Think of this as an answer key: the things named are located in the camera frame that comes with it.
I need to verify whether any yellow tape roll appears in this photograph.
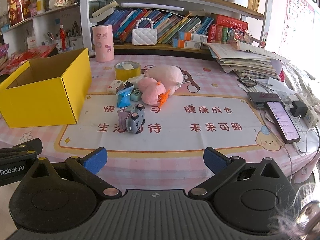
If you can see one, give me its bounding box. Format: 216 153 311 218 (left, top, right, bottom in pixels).
114 61 141 81

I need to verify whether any small black phone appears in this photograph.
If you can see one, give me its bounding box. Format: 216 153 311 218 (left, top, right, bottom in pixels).
237 77 258 88

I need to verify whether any white bookshelf frame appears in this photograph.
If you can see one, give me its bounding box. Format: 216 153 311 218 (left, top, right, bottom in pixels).
80 0 272 55

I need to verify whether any small pink plush chick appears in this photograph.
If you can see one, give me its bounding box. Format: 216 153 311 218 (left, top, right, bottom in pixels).
138 77 170 108

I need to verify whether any red dictionary book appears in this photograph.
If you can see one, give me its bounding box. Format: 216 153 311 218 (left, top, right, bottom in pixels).
210 14 248 32

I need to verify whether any grey toy car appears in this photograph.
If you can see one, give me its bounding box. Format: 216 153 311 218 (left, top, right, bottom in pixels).
117 103 145 134

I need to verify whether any black plug adapter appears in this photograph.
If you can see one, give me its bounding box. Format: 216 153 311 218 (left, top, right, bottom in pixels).
290 101 308 118

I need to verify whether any pink cylindrical pen holder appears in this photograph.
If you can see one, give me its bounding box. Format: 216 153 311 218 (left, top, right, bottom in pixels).
92 25 114 62

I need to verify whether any smartphone with lit screen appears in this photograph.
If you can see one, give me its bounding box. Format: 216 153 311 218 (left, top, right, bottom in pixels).
265 101 300 144

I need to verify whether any red hanging tassel doll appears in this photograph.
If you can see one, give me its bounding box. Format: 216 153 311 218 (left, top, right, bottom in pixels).
59 24 66 52

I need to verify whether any stack of papers and workbooks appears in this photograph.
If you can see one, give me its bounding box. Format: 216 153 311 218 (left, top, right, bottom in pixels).
205 41 288 80

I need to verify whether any white quilted pearl handbag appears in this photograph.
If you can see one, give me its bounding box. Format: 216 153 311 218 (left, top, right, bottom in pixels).
131 17 158 46

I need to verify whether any orange blue white box upper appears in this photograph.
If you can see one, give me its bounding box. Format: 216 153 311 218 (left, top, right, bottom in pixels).
178 31 208 43

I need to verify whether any small white card box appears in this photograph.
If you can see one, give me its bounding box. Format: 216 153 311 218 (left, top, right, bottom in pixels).
107 80 123 94

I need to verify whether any large pink plush pig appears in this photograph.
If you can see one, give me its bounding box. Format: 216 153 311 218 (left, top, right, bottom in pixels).
144 66 184 95

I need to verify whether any orange blue white box lower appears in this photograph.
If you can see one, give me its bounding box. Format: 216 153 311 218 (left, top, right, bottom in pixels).
171 38 201 49

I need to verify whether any row of books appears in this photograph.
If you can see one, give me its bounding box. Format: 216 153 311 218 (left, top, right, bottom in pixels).
104 9 214 44

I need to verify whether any white power strip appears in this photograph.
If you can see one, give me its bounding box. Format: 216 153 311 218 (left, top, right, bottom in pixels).
295 93 319 128

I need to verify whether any white pen organizer box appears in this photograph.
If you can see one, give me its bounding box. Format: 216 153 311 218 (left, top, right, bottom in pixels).
46 21 84 53

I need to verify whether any white usb charger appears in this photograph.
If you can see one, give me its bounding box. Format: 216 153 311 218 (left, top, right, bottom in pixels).
126 74 145 89

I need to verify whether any blue paper toy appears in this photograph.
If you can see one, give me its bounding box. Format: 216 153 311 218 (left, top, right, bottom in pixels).
117 81 134 108

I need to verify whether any yellow cardboard box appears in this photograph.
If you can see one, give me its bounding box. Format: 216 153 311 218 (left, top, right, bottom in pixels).
1 48 92 128

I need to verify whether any white charging cable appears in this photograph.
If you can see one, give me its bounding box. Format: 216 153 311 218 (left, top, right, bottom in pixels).
260 104 320 181

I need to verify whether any black power bank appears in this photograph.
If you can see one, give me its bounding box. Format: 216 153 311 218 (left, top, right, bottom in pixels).
247 92 283 109

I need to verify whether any red festive gift bag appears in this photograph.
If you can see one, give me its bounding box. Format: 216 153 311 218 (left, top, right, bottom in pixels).
7 0 31 25

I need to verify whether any pink cartoon desk mat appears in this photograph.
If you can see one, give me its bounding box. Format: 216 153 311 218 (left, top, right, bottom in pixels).
1 55 318 189

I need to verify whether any red patterned paper pile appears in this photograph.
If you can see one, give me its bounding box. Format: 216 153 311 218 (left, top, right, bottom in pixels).
1 44 58 74

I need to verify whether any orange blue white box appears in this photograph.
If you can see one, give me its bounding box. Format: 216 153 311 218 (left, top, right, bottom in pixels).
171 38 201 49
178 31 208 43

